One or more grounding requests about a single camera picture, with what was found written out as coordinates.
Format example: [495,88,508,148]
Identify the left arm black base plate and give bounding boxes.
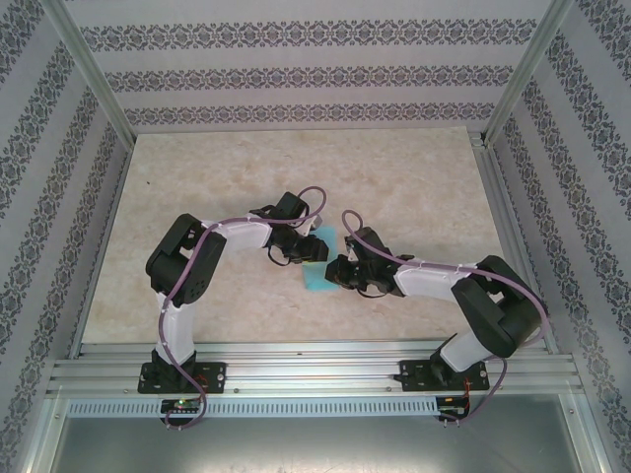
[139,362,229,395]

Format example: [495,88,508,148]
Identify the aluminium side rail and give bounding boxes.
[68,137,134,359]
[472,142,561,354]

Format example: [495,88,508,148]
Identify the light blue paper sheet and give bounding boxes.
[302,225,342,293]

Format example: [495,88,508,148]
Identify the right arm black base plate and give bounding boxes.
[399,359,489,393]

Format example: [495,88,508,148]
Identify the slotted grey cable duct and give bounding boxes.
[66,397,440,418]

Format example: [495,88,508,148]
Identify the grey metal base panel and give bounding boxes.
[14,393,617,473]

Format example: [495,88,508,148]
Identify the marble pattern table mat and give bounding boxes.
[81,128,538,344]

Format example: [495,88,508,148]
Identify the aluminium mounting rail beam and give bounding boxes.
[46,339,578,395]

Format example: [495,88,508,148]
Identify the aluminium frame post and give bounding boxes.
[482,0,576,147]
[41,0,137,144]

